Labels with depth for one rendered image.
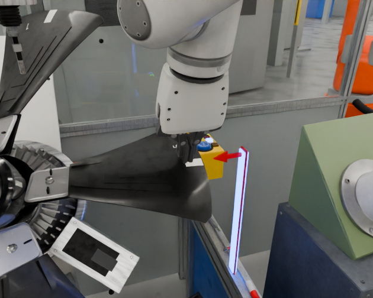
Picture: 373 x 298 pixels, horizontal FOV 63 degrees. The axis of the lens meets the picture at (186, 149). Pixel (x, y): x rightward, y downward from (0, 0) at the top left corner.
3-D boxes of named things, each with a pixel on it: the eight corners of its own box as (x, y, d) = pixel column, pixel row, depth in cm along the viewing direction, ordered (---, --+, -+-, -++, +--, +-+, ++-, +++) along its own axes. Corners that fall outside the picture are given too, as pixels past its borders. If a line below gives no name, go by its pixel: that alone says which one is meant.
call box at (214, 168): (174, 161, 99) (174, 131, 94) (203, 156, 102) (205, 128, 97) (190, 187, 86) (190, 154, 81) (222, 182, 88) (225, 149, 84)
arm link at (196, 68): (221, 29, 43) (218, 49, 45) (160, 31, 40) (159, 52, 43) (246, 58, 37) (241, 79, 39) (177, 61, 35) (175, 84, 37)
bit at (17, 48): (17, 74, 41) (6, 33, 39) (23, 72, 42) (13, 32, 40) (23, 74, 41) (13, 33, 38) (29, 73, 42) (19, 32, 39)
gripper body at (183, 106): (223, 45, 44) (211, 108, 52) (154, 48, 41) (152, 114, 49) (244, 71, 39) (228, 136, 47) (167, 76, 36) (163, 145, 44)
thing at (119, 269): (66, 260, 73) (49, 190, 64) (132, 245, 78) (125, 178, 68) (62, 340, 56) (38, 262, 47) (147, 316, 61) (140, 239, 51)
